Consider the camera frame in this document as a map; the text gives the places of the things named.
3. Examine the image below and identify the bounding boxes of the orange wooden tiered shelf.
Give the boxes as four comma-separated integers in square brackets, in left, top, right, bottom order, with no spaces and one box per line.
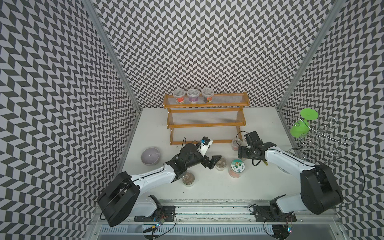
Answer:
[163,92,250,146]

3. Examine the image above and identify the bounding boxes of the clear seed container red label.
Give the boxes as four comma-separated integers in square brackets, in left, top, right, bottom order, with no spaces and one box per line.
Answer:
[173,88,186,104]

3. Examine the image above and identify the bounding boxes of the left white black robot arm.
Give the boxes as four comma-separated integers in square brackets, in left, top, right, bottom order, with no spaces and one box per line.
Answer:
[97,143,222,227]

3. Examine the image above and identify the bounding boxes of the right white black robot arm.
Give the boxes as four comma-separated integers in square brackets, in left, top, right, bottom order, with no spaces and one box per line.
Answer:
[238,131,344,222]

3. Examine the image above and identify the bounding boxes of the clear seed container beige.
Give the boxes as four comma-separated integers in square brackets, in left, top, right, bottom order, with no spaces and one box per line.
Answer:
[215,157,228,171]

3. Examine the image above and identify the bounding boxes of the clear seed container front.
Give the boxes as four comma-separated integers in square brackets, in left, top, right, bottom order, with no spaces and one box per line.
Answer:
[182,171,195,187]

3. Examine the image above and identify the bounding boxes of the pink jar floral lid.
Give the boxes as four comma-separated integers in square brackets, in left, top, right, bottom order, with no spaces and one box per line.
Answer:
[228,159,246,179]

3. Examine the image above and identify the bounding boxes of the lilac stacked bowls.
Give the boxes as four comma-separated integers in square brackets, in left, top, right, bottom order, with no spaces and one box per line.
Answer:
[141,147,160,166]

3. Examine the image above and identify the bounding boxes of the green plastic goblet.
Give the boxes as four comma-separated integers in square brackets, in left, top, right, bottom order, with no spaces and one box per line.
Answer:
[290,108,319,138]

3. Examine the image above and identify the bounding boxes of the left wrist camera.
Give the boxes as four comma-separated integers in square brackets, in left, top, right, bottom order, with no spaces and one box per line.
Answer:
[198,137,213,157]

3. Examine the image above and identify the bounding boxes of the aluminium front rail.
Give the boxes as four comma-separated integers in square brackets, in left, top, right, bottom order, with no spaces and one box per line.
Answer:
[159,200,341,225]

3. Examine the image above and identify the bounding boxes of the silver wire cup rack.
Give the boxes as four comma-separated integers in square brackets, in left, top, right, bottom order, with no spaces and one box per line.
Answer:
[287,118,356,162]

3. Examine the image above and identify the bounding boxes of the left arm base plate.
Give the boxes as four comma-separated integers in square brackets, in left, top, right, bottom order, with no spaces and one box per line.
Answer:
[131,195,176,223]

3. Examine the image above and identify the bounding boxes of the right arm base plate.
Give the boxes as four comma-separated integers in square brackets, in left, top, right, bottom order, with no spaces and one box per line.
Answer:
[250,195,297,223]

